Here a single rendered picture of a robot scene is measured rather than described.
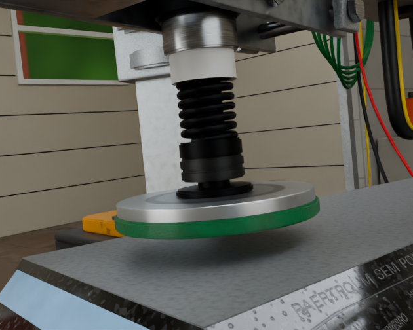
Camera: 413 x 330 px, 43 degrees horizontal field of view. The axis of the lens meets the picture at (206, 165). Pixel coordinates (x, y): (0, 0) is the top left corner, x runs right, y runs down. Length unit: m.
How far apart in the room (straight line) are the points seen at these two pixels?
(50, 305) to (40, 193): 6.63
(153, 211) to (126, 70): 0.99
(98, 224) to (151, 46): 0.51
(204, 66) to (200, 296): 0.24
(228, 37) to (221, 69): 0.03
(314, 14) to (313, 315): 0.39
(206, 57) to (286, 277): 0.23
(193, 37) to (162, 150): 0.92
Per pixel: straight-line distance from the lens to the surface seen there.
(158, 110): 1.43
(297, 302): 0.39
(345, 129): 3.33
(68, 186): 7.39
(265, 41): 0.77
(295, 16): 0.62
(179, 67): 0.54
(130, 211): 0.51
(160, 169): 1.44
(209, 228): 0.46
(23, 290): 0.59
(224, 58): 0.54
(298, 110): 6.71
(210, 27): 0.54
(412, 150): 3.61
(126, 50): 1.45
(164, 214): 0.47
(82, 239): 1.46
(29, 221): 7.08
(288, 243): 0.55
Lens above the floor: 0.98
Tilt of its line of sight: 3 degrees down
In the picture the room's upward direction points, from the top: 6 degrees counter-clockwise
